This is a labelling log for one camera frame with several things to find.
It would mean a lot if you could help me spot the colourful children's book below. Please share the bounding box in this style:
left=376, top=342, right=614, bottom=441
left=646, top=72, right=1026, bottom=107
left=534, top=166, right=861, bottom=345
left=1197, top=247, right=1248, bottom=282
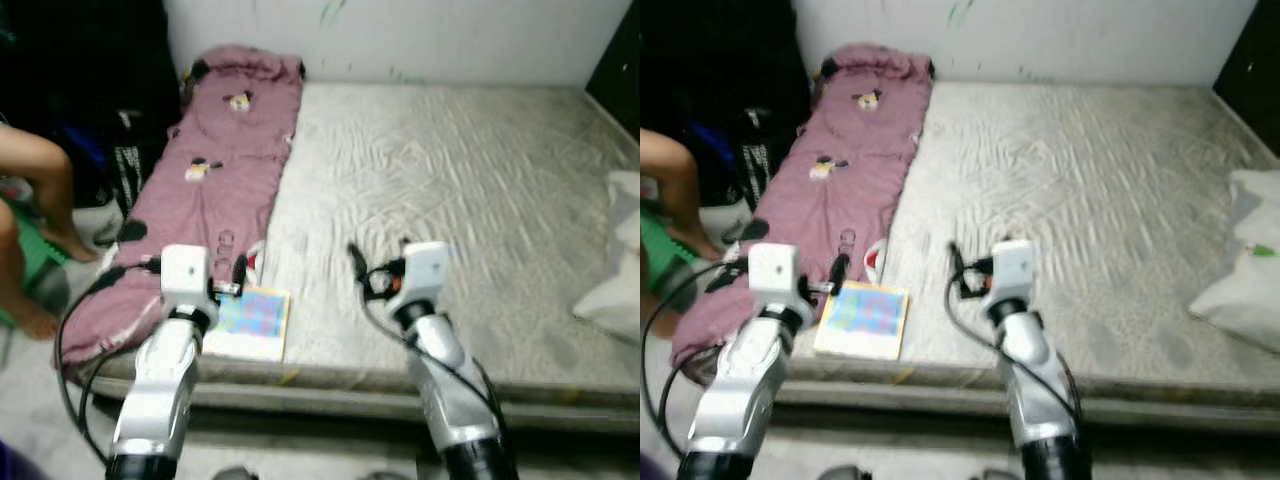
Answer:
left=813, top=280, right=911, bottom=361
left=203, top=288, right=292, bottom=363

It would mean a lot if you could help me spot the pink cartoon print blanket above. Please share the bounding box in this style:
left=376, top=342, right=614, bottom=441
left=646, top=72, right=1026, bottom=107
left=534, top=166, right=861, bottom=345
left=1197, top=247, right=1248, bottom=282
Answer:
left=60, top=44, right=305, bottom=366
left=672, top=42, right=936, bottom=369

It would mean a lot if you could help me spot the white pillow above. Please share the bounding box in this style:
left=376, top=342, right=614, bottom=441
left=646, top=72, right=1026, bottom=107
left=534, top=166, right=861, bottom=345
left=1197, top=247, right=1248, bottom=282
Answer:
left=1188, top=168, right=1280, bottom=353
left=572, top=170, right=641, bottom=346

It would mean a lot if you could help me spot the grey quilted mattress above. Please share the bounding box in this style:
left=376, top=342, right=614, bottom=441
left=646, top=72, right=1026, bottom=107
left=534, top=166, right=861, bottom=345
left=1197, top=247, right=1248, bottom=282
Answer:
left=75, top=82, right=641, bottom=431
left=690, top=82, right=1280, bottom=421

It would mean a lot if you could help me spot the black bag with white print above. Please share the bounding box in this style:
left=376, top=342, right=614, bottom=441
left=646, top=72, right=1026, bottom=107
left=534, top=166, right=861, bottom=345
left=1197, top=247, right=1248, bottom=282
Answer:
left=735, top=105, right=791, bottom=211
left=110, top=108, right=171, bottom=216

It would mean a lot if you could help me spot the person's bare leg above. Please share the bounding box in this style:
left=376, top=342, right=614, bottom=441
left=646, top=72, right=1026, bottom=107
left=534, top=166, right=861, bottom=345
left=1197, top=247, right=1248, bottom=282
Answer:
left=0, top=205, right=61, bottom=341
left=640, top=128, right=723, bottom=263
left=0, top=125, right=99, bottom=263

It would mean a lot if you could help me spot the black tufted headboard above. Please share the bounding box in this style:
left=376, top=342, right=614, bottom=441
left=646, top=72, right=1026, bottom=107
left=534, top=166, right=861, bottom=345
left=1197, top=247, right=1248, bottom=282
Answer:
left=585, top=0, right=641, bottom=136
left=1212, top=0, right=1280, bottom=156

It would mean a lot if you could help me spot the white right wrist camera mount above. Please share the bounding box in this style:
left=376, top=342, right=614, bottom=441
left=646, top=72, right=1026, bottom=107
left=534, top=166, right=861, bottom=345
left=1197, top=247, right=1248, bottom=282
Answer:
left=978, top=240, right=1037, bottom=316
left=385, top=240, right=451, bottom=316

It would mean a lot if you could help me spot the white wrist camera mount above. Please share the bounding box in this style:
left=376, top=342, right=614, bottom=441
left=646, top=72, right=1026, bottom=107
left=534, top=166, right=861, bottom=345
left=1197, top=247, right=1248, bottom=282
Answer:
left=160, top=244, right=219, bottom=331
left=385, top=240, right=451, bottom=316
left=978, top=240, right=1037, bottom=316
left=748, top=242, right=809, bottom=331

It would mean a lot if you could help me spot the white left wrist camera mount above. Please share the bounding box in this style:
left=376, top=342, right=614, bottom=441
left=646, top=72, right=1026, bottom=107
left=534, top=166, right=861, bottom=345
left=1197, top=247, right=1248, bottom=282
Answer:
left=748, top=242, right=809, bottom=331
left=160, top=244, right=219, bottom=331

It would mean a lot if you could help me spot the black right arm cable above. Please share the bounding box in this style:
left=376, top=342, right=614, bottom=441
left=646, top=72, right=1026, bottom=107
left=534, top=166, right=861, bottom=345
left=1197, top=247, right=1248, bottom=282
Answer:
left=360, top=262, right=511, bottom=441
left=944, top=262, right=1086, bottom=431

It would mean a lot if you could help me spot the long black left arm cable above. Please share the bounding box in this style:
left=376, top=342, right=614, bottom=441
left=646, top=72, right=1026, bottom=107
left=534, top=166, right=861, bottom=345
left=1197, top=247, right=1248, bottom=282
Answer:
left=56, top=258, right=163, bottom=469
left=642, top=258, right=751, bottom=466

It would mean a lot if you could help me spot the short black left arm cable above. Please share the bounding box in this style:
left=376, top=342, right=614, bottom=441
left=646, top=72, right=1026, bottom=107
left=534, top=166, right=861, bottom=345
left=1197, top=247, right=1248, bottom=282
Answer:
left=662, top=345, right=726, bottom=451
left=78, top=345, right=141, bottom=451

